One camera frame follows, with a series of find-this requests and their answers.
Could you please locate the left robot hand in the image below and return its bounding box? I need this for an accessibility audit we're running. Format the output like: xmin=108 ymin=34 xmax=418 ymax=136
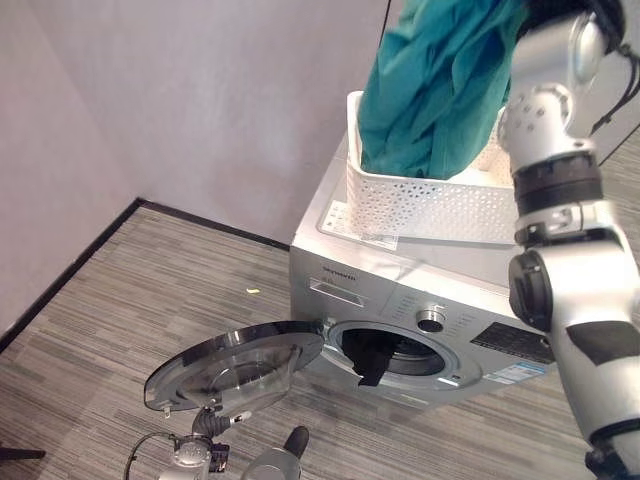
xmin=192 ymin=405 xmax=254 ymax=438

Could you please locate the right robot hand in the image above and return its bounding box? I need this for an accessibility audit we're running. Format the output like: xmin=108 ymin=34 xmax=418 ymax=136
xmin=519 ymin=0 xmax=597 ymax=32

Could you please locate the round glass washer door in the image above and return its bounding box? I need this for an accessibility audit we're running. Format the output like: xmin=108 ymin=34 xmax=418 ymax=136
xmin=143 ymin=319 xmax=326 ymax=414

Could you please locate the teal cloth garment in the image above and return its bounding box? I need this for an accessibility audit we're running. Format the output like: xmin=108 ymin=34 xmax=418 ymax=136
xmin=358 ymin=0 xmax=532 ymax=181

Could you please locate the black garment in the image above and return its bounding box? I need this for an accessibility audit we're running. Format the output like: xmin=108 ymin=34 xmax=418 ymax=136
xmin=342 ymin=327 xmax=401 ymax=389

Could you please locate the white perforated laundry basket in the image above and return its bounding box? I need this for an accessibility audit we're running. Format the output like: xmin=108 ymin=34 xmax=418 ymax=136
xmin=344 ymin=90 xmax=521 ymax=242

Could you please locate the washer detergent drawer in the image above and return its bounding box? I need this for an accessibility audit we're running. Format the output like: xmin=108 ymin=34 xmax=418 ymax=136
xmin=307 ymin=277 xmax=369 ymax=306

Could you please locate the silver washer control knob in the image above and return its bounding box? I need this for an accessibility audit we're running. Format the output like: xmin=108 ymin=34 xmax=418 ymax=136
xmin=417 ymin=308 xmax=446 ymax=334

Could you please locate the silver robot leg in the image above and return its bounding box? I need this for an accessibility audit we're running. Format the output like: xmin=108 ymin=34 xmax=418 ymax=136
xmin=239 ymin=425 xmax=311 ymax=480

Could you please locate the black flat floor object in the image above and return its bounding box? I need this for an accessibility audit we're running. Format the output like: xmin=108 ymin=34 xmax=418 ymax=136
xmin=0 ymin=446 xmax=47 ymax=462

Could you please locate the silver front-load washing machine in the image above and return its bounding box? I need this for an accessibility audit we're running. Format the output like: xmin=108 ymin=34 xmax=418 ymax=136
xmin=288 ymin=134 xmax=566 ymax=411

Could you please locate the clear plastic instruction sheet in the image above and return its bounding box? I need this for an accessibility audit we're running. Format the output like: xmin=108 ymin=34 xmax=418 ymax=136
xmin=317 ymin=198 xmax=401 ymax=251

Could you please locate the white blue energy label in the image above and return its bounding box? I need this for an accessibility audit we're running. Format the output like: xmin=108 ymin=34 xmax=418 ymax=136
xmin=492 ymin=362 xmax=547 ymax=386

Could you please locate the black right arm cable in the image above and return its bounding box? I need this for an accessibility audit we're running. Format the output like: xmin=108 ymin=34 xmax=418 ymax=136
xmin=589 ymin=42 xmax=640 ymax=136

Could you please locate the thin black hanging cable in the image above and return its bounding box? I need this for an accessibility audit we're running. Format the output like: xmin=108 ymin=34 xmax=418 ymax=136
xmin=378 ymin=0 xmax=394 ymax=51

